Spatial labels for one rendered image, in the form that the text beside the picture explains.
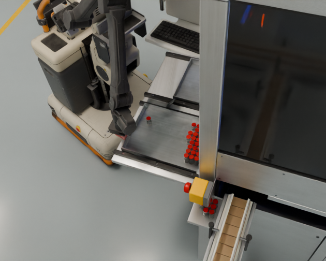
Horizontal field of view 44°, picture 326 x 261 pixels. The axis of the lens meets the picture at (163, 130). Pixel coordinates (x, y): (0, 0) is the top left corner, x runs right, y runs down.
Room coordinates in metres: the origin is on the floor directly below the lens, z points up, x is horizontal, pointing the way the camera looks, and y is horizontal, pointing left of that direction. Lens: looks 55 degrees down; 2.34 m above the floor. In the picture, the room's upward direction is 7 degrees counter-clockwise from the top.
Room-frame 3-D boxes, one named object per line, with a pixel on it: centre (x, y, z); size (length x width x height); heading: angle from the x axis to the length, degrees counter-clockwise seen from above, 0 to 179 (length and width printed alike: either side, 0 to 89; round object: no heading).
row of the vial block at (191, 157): (0.92, -0.14, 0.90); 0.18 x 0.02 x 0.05; 152
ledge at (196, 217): (0.62, -0.14, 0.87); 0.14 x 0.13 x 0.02; 63
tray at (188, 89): (1.24, -0.27, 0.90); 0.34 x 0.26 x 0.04; 63
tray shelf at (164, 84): (1.12, -0.13, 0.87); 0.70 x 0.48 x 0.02; 153
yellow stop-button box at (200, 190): (0.66, -0.11, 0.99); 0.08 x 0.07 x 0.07; 63
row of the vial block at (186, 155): (0.93, -0.12, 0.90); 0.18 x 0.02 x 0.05; 152
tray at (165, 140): (0.98, -0.02, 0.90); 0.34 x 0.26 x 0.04; 62
